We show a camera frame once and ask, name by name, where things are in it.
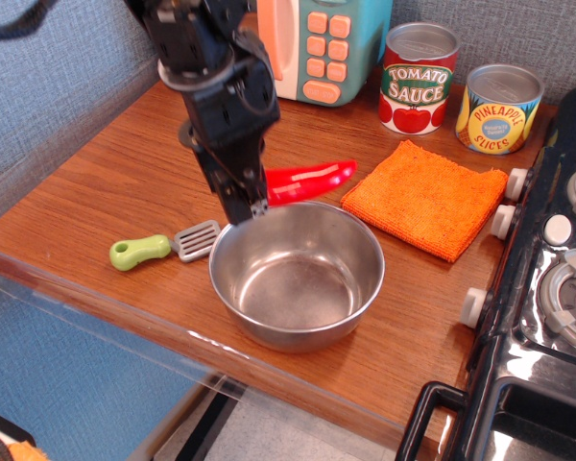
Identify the toy microwave oven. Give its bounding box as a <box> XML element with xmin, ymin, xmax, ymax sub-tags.
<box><xmin>253</xmin><ymin>0</ymin><xmax>393</xmax><ymax>107</ymax></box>

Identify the red toy chili pepper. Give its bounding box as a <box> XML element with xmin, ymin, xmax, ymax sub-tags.
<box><xmin>266</xmin><ymin>159</ymin><xmax>358</xmax><ymax>206</ymax></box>

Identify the pineapple slices can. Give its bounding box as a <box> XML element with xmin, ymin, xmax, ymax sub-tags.
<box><xmin>455</xmin><ymin>63</ymin><xmax>544</xmax><ymax>156</ymax></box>

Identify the clear acrylic barrier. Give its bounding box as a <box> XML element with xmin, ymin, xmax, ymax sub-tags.
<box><xmin>0</xmin><ymin>276</ymin><xmax>396</xmax><ymax>460</ymax></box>

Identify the black toy stove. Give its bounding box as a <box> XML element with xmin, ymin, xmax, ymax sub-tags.
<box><xmin>396</xmin><ymin>87</ymin><xmax>576</xmax><ymax>460</ymax></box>

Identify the silver metal pot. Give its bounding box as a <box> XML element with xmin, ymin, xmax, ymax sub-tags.
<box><xmin>209</xmin><ymin>202</ymin><xmax>385</xmax><ymax>353</ymax></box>

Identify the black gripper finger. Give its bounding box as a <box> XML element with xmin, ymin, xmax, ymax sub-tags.
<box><xmin>218</xmin><ymin>183</ymin><xmax>269</xmax><ymax>226</ymax></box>

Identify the orange fuzzy object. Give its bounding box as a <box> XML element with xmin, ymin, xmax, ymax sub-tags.
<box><xmin>0</xmin><ymin>439</ymin><xmax>49</xmax><ymax>461</ymax></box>

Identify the white stove knob upper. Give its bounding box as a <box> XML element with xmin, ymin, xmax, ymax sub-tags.
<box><xmin>505</xmin><ymin>168</ymin><xmax>529</xmax><ymax>202</ymax></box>

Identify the white stove knob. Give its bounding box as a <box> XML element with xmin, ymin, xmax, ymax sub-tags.
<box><xmin>505</xmin><ymin>168</ymin><xmax>529</xmax><ymax>202</ymax></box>
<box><xmin>491</xmin><ymin>205</ymin><xmax>516</xmax><ymax>240</ymax></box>
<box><xmin>460</xmin><ymin>287</ymin><xmax>488</xmax><ymax>328</ymax></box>

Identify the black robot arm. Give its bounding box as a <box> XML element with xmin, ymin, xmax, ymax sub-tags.
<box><xmin>0</xmin><ymin>1</ymin><xmax>279</xmax><ymax>224</ymax></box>

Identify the orange folded cloth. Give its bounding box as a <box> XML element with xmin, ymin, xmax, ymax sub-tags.
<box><xmin>341</xmin><ymin>140</ymin><xmax>508</xmax><ymax>263</ymax></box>

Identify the green handled grey toy spatula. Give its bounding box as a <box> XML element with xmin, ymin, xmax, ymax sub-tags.
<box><xmin>109</xmin><ymin>220</ymin><xmax>221</xmax><ymax>272</ymax></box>

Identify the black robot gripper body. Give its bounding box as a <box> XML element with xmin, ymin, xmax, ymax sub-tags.
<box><xmin>178</xmin><ymin>52</ymin><xmax>279</xmax><ymax>202</ymax></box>

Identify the white stove knob middle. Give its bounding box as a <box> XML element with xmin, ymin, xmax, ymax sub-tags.
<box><xmin>491</xmin><ymin>205</ymin><xmax>516</xmax><ymax>240</ymax></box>

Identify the tomato sauce can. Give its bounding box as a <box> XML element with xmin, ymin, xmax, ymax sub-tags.
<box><xmin>378</xmin><ymin>22</ymin><xmax>460</xmax><ymax>135</ymax></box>

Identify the white stove knob lower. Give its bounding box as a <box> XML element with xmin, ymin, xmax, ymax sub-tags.
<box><xmin>460</xmin><ymin>287</ymin><xmax>488</xmax><ymax>328</ymax></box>

